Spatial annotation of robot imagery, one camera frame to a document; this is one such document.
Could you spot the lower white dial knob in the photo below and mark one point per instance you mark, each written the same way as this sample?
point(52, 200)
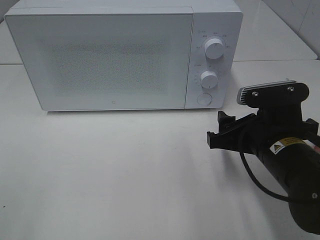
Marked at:
point(208, 79)

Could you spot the white microwave oven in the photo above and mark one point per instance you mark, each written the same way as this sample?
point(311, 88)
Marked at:
point(210, 18)

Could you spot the white microwave door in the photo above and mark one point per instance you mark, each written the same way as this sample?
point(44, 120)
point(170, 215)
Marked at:
point(105, 62)

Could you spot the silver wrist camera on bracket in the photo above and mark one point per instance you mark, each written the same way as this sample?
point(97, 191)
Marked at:
point(272, 95)

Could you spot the round white door button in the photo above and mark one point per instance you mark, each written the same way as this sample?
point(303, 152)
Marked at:
point(204, 99)

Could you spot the white dial knob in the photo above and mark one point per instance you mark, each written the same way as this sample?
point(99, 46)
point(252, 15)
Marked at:
point(208, 79)
point(214, 47)

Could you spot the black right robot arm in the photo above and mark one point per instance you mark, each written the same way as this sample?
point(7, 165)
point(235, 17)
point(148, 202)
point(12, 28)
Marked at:
point(297, 171)

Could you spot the upper white dial knob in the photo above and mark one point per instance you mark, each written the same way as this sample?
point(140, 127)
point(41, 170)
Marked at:
point(214, 47)

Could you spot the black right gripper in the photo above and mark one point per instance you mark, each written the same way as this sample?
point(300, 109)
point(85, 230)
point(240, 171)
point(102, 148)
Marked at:
point(271, 128)

